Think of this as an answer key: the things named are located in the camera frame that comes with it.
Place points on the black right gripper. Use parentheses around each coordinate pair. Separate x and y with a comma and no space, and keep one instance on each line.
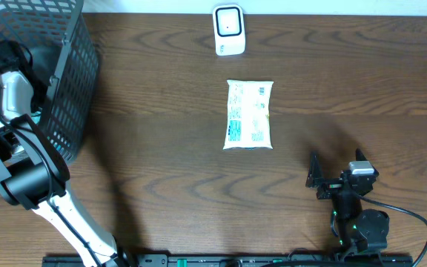
(315,179)

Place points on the white snack bag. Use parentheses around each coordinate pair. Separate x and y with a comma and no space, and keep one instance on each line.
(248,115)

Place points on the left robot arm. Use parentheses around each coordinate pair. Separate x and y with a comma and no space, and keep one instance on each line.
(33,173)

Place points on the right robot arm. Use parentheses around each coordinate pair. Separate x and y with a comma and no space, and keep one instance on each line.
(360,231)

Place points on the white barcode scanner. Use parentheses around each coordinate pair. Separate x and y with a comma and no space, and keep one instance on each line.
(229,30)

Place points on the grey plastic mesh basket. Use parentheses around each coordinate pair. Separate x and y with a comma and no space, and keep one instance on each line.
(55,38)

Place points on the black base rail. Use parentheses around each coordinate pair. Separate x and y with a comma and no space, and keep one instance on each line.
(297,259)

